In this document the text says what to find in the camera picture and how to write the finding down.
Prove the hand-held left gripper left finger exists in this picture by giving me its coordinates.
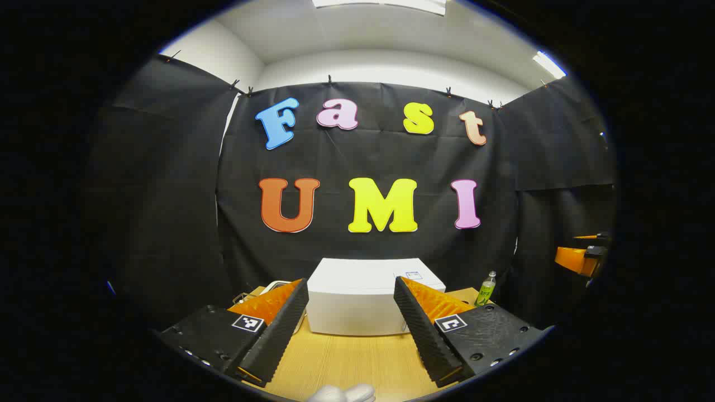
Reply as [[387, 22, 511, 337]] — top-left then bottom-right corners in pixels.
[[158, 277, 309, 387]]

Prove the white microwave oven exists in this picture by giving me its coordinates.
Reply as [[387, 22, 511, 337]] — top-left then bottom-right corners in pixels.
[[306, 257, 446, 337]]

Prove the ceiling light panel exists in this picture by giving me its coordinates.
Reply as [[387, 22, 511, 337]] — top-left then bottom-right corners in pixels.
[[312, 0, 447, 16], [532, 50, 568, 80]]

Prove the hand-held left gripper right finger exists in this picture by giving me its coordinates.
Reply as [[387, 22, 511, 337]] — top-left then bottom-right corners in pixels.
[[393, 276, 545, 389]]

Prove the green drink bottle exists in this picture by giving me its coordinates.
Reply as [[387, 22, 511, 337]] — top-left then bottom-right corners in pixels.
[[475, 271, 497, 307]]

